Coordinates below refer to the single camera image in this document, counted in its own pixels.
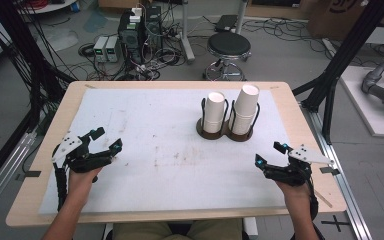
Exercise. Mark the grey power supply unit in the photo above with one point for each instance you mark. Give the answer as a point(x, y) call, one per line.
point(100, 49)
point(112, 48)

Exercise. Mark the grey table leg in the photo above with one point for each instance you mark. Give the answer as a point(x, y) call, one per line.
point(187, 31)

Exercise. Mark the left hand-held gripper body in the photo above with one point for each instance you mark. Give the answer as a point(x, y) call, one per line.
point(76, 153)

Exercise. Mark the black computer tower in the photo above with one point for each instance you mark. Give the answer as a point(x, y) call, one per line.
point(140, 31)

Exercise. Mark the black metal frame post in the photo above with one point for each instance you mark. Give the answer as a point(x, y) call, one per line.
point(340, 60)

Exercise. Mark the person's olive trousers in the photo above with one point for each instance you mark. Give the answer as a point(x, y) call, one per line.
point(180, 230)

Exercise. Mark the dark double cup holder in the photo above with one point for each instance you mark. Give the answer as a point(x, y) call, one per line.
point(223, 133)

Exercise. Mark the white platform board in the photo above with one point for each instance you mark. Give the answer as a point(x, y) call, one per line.
point(370, 103)

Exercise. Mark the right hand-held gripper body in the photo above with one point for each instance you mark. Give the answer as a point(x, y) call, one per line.
point(296, 165)

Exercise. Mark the black round stool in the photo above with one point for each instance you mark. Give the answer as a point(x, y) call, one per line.
point(228, 55)

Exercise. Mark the person's right hand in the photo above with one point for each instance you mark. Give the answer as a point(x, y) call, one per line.
point(293, 193)

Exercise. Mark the person's left hand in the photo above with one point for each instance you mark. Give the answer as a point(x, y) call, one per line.
point(81, 181)

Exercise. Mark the tall stack of white cups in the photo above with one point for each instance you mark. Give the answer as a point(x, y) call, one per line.
point(245, 110)

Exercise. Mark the white table mat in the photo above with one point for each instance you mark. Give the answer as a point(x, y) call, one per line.
point(166, 156)

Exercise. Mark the aluminium floor rail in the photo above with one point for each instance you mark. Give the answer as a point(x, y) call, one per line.
point(338, 173)
point(0, 180)

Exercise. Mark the cardboard box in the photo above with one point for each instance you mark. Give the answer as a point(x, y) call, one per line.
point(333, 16)

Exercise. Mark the short stack of white cups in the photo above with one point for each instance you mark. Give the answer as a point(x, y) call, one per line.
point(214, 112)

